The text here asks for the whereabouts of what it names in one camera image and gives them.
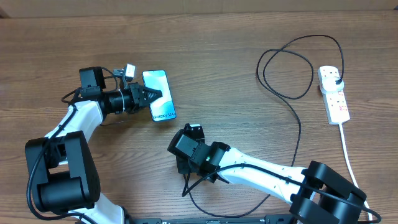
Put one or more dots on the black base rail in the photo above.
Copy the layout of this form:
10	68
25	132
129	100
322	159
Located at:
268	219

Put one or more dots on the white power strip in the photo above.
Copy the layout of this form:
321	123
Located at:
335	103

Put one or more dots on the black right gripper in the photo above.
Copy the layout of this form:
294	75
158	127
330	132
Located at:
187	167

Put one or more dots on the white charger plug adapter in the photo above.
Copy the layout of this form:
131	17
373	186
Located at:
331	84

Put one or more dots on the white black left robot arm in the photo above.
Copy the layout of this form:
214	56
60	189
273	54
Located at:
63	179

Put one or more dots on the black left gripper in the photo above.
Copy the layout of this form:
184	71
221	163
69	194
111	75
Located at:
137	99

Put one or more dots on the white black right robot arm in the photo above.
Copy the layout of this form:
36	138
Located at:
315	194

